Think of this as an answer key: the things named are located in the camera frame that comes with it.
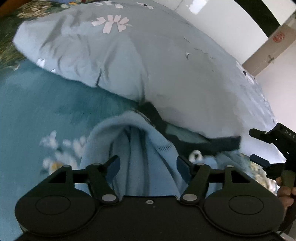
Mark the cardboard box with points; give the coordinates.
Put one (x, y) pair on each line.
(266, 53)

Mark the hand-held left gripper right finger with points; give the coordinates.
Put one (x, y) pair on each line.
(183, 170)

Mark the black vertical trim strip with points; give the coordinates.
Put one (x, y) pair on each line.
(261, 14)

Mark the light blue and navy jacket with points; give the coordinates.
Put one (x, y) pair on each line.
(143, 150)

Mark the colourful floral pillow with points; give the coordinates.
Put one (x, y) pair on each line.
(69, 1)

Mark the teal floral blanket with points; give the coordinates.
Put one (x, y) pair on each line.
(46, 97)

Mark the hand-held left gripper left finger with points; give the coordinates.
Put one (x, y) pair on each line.
(114, 168)

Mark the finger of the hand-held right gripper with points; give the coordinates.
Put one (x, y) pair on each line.
(259, 134)
(260, 160)

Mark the person's right hand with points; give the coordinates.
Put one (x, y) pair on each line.
(286, 195)

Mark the pale blue flowered quilt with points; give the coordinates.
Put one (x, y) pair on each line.
(150, 58)

